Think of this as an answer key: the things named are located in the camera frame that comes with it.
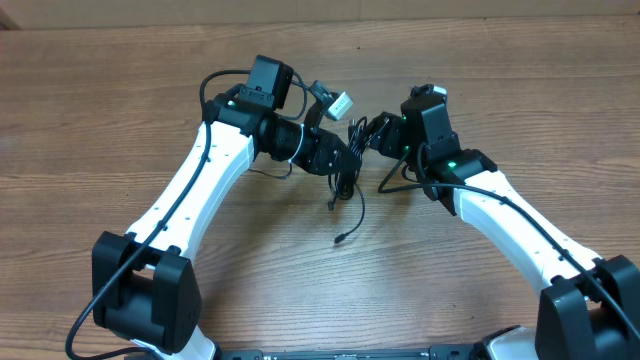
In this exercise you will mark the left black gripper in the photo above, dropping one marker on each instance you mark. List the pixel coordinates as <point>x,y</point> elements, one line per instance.
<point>318,161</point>

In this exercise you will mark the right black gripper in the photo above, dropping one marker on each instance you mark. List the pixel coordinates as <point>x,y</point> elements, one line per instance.
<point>387,133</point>

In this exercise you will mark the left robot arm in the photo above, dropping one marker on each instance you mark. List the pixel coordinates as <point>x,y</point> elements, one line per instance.
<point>143,281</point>

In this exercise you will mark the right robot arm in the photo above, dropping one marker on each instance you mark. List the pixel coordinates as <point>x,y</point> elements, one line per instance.
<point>588,305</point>

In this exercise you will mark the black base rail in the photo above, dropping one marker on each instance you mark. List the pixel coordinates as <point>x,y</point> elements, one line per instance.
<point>434,352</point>

